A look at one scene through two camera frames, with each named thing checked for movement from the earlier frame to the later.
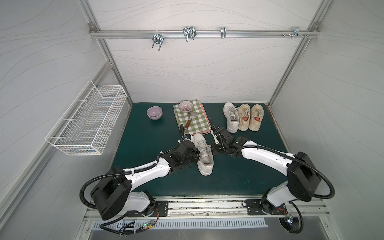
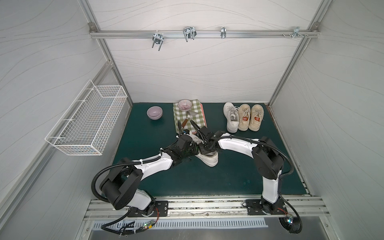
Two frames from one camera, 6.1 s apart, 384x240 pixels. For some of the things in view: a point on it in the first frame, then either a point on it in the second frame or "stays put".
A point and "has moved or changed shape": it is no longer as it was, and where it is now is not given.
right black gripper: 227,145 -> 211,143
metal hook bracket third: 223,32 stays put
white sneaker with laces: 205,163 has moved or changed shape
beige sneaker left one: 244,115 stays put
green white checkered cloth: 199,123 stays put
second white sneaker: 231,114 stays put
